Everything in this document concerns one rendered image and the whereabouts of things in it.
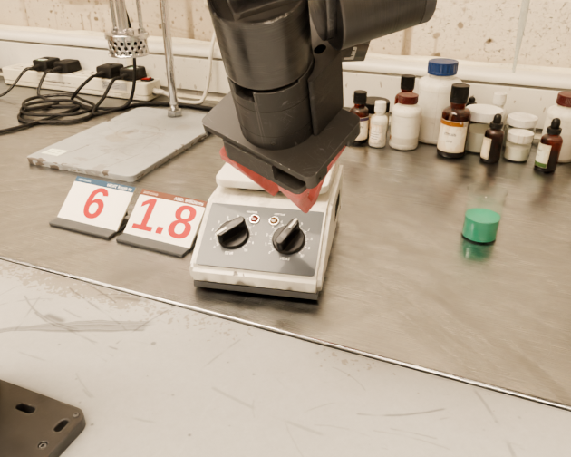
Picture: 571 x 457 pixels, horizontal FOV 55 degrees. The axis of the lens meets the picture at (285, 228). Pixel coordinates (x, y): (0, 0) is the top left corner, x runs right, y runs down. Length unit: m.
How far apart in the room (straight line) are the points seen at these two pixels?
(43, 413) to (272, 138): 0.25
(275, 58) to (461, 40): 0.74
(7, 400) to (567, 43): 0.93
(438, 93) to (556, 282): 0.41
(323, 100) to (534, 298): 0.31
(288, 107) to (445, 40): 0.72
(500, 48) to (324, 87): 0.70
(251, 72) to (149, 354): 0.26
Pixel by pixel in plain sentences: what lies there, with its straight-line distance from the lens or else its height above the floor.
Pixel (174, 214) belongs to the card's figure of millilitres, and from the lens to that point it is 0.64.
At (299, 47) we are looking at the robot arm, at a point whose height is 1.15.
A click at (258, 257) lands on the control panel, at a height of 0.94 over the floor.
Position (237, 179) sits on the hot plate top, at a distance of 0.57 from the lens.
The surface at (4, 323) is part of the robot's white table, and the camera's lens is 0.56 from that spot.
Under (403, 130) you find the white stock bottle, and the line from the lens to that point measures 0.90.
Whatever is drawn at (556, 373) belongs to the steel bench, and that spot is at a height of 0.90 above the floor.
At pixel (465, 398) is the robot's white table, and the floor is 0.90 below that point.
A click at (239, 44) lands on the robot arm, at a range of 0.32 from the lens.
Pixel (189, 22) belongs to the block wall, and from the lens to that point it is 1.23.
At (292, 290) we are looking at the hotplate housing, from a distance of 0.52.
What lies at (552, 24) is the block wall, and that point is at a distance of 1.04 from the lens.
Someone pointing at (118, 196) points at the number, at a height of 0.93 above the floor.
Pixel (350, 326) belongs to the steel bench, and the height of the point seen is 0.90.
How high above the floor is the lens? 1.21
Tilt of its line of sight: 29 degrees down
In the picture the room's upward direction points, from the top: straight up
